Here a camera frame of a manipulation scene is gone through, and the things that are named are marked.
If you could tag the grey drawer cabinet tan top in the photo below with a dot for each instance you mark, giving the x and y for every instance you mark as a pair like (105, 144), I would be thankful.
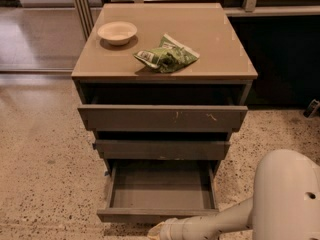
(222, 75)

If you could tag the grey drawer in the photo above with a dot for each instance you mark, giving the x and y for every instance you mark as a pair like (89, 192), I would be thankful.
(162, 145)
(130, 113)
(150, 191)

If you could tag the grey bottom drawer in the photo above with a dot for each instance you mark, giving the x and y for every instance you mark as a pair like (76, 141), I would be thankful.
(150, 191)

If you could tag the white bowl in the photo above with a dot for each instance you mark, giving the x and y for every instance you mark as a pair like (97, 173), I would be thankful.
(117, 33)

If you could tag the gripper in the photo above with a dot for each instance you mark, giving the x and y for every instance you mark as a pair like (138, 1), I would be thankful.
(167, 231)

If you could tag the green chip bag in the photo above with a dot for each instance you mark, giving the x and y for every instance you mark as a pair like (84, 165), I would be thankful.
(170, 56)

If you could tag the grey top drawer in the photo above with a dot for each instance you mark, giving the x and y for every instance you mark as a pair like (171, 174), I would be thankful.
(130, 113)

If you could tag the grey middle drawer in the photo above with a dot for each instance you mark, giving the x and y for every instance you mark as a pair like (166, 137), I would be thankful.
(162, 145)

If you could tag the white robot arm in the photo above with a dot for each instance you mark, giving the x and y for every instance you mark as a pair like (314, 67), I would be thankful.
(285, 205)

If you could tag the small dark floor object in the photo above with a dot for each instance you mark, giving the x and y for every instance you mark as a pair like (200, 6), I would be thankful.
(312, 108)

